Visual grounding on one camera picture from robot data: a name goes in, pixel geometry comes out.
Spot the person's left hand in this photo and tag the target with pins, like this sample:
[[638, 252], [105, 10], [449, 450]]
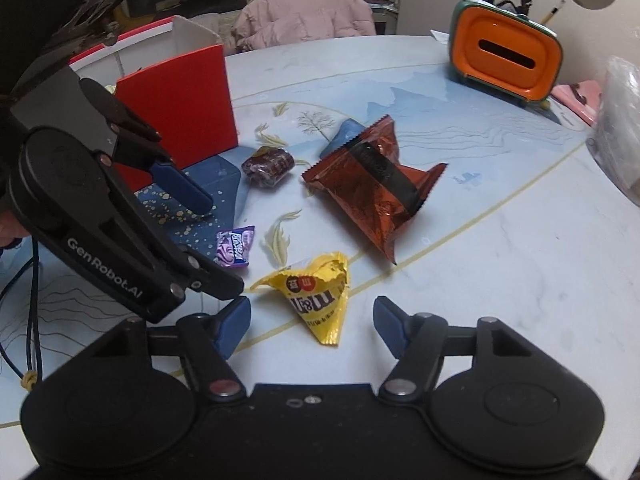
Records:
[[7, 232]]

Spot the purple candy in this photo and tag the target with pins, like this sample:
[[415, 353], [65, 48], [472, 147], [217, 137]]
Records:
[[234, 247]]

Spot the pink book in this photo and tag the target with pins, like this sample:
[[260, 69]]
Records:
[[575, 102]]

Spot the white paper sheets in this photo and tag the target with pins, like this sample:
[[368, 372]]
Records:
[[440, 36]]

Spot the brown orange snack bag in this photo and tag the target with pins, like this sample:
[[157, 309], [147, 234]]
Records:
[[380, 185]]

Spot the green orange desk organizer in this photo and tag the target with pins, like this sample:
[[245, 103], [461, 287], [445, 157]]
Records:
[[505, 52]]

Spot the white cardboard box red edges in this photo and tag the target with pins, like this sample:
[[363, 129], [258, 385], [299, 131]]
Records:
[[180, 105]]

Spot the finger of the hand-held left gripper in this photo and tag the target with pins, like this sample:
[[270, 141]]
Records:
[[210, 280], [185, 190]]

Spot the clear plastic bag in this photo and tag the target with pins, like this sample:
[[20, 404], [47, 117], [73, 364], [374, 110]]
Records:
[[620, 130]]

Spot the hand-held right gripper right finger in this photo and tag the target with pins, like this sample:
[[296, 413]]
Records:
[[387, 322]]

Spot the yellow snack packet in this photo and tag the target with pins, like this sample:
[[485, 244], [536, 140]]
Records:
[[320, 305]]

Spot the dark red candy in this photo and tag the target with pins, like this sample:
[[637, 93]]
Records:
[[267, 166]]

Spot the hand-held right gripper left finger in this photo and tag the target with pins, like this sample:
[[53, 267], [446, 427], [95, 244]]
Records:
[[235, 325]]

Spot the pink padded jacket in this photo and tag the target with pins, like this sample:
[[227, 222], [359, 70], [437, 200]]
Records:
[[305, 17]]

